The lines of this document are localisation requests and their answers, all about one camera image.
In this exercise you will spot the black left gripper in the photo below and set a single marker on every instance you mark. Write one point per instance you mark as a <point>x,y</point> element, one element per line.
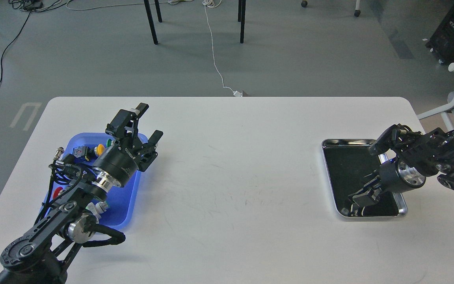
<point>126,153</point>

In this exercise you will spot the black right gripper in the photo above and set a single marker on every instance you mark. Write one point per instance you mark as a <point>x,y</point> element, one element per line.
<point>394,176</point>

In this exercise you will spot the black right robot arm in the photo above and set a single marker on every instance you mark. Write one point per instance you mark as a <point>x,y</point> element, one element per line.
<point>418,156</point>

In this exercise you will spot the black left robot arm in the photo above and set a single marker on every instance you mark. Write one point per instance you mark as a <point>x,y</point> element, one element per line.
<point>64,225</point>

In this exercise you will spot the green silver connector part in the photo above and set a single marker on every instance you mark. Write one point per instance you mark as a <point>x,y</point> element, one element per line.
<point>97,208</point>

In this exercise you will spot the metal tray with black mat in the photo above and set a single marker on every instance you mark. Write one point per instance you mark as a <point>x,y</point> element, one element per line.
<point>348,162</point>

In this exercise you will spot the yellow push button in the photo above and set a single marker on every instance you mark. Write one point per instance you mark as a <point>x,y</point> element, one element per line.
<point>99,149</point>

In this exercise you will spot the blue plastic tray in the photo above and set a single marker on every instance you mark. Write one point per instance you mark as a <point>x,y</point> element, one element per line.
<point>120,200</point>

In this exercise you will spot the black red electronic module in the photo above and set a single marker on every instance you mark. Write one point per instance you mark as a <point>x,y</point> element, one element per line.
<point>81,153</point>

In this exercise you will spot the red push button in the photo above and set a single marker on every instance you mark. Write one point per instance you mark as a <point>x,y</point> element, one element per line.
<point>57,192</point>

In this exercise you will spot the black table leg left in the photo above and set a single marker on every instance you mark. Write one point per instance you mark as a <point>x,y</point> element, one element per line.
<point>150,18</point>

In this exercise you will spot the black table leg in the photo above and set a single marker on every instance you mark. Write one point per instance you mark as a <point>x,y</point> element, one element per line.
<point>150,18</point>
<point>241,18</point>

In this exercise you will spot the black table leg right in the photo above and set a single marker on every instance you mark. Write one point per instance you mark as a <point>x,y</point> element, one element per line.
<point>241,18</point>

